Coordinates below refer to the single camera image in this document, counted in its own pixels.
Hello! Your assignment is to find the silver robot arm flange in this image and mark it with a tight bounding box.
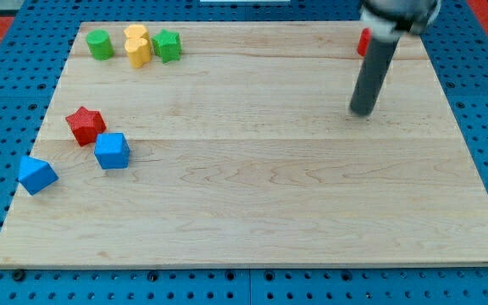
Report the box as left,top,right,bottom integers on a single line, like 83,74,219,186
359,0,442,42

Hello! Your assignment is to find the blue cube block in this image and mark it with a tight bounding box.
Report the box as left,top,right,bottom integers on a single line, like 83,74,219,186
94,133,130,169

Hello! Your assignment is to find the blue triangle block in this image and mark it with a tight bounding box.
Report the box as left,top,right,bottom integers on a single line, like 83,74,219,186
18,155,58,195

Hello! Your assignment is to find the wooden board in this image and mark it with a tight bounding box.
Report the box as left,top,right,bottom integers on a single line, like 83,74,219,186
0,21,488,269

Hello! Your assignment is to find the green star block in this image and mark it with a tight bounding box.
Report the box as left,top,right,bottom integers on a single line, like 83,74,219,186
151,29,181,63

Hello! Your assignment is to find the yellow heart block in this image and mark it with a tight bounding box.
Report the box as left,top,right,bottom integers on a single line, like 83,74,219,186
125,37,152,69

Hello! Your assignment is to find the red star block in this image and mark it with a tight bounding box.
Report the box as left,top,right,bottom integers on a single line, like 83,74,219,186
65,107,107,147

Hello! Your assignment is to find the yellow hexagon block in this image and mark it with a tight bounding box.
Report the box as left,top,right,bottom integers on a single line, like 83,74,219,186
124,24,150,42

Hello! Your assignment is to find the red block behind rod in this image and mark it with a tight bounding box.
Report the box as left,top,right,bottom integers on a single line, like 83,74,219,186
357,27,372,57

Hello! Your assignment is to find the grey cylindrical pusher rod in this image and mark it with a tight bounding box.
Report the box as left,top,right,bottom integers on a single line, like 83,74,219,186
349,36,398,117

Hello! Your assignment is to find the green cylinder block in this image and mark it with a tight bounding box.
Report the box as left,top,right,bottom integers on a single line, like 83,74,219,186
86,29,114,61

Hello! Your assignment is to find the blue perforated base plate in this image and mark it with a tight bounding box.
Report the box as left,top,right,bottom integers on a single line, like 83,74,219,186
0,1,488,304

